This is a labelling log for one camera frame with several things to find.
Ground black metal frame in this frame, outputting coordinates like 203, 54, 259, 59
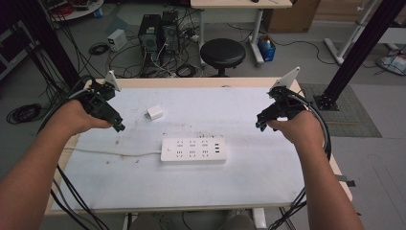
0, 0, 81, 89

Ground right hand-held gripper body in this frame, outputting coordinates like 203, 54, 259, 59
259, 66, 308, 122

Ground gripper black cables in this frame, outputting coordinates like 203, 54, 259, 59
267, 89, 333, 230
37, 76, 111, 230

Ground white plug charger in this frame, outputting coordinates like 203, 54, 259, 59
146, 104, 165, 122

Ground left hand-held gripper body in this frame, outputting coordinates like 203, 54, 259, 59
83, 70, 124, 128

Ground coiled black cable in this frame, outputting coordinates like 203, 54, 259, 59
6, 103, 43, 126
87, 41, 111, 57
175, 63, 199, 79

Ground white power strip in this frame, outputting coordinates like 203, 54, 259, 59
160, 137, 228, 165

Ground right gripper black cables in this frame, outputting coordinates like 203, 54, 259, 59
267, 89, 333, 230

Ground person's left hand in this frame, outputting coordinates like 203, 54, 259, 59
51, 99, 115, 139

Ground person's right hand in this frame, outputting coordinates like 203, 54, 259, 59
266, 109, 326, 151

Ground black computer tower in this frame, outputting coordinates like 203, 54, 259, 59
137, 13, 163, 65
161, 10, 180, 57

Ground blue box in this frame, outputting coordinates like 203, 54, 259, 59
256, 34, 278, 63

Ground white power supply box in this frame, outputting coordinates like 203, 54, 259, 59
106, 28, 128, 53

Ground white metal stand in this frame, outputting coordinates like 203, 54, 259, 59
323, 0, 406, 66

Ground grey floor mat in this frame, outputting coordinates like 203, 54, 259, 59
299, 82, 383, 139

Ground white table mat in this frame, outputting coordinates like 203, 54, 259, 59
51, 86, 306, 212

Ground white power strip cable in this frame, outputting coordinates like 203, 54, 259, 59
63, 146, 163, 158

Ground brown cardboard box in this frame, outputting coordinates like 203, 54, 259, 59
262, 0, 321, 34

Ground round white table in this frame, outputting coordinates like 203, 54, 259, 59
40, 0, 105, 22

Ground black round stool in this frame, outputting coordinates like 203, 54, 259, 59
199, 37, 247, 78

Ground black metal stand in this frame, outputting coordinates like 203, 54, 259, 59
313, 0, 406, 112

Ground left gripper black cables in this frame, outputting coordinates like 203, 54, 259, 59
37, 76, 111, 230

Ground white desk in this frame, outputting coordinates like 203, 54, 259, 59
190, 0, 294, 68

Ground clear plastic bag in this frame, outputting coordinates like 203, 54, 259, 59
374, 53, 406, 77

